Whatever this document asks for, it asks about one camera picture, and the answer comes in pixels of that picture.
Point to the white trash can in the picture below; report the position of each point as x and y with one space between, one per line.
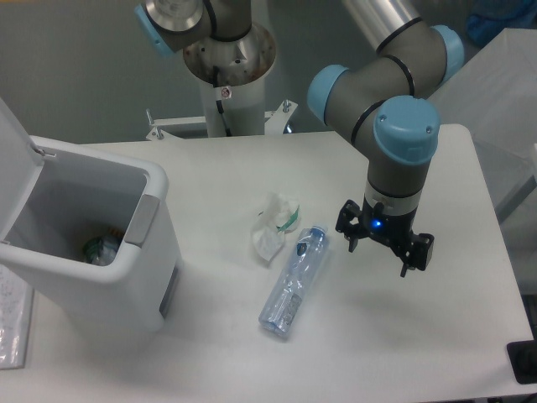
56 196

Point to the white pedestal base frame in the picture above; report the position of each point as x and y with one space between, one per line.
278 121

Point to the paper sheet in plastic sleeve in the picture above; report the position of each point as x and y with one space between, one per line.
16 312

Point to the trash inside the can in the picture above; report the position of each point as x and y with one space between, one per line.
102 250

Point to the blue plastic bag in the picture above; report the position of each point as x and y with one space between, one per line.
488 19

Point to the clear plastic water bottle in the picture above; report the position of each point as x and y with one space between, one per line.
294 281

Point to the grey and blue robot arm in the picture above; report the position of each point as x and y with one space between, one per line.
380 109

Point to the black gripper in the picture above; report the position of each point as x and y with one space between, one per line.
357 222

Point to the white covered cabinet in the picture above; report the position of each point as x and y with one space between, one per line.
494 96

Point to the black device at table edge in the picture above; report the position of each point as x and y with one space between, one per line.
522 356

